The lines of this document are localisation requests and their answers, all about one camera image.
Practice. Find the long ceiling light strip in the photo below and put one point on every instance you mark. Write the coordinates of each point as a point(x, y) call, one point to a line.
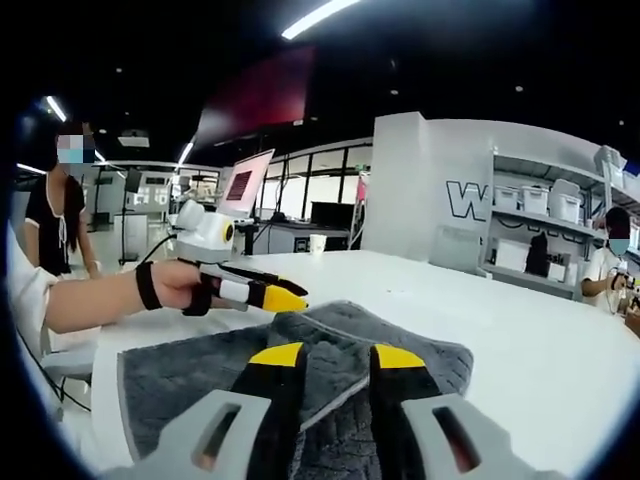
point(320, 17)

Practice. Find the grey towel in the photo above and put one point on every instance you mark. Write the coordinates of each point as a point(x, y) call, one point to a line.
point(170, 380)

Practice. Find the white flat box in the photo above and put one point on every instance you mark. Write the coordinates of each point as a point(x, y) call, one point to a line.
point(512, 256)

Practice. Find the white paper cup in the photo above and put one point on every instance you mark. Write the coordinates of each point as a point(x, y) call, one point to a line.
point(317, 245)

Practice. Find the ceiling mounted white unit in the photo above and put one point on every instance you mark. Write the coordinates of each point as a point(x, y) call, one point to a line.
point(134, 138)

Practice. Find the black bag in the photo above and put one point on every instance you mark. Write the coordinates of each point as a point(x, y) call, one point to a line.
point(537, 255)

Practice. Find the wooden tray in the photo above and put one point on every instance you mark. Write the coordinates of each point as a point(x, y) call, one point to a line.
point(634, 324)

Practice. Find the short ceiling light strip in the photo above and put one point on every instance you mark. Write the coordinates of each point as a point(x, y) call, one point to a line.
point(185, 154)
point(56, 109)

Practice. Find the red ceiling panel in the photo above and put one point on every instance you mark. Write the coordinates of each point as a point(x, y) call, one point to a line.
point(260, 95)

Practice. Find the tall white storage box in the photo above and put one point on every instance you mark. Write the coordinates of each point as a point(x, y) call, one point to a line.
point(566, 202)

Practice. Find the person's left hand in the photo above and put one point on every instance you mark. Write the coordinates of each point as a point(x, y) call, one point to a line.
point(177, 282)

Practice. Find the pink banner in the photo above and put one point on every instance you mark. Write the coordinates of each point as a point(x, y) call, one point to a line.
point(361, 190)

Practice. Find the black monitor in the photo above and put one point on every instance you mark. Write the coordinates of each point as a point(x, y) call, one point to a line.
point(332, 216)

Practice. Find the white background desk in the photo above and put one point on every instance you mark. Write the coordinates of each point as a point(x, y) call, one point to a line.
point(290, 230)

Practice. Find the clear storage box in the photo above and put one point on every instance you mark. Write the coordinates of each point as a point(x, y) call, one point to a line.
point(610, 161)

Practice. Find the metal shelf rack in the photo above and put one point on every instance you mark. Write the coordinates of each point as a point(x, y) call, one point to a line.
point(550, 220)

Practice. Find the pink screen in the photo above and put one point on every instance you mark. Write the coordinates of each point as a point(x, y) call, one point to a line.
point(245, 185)

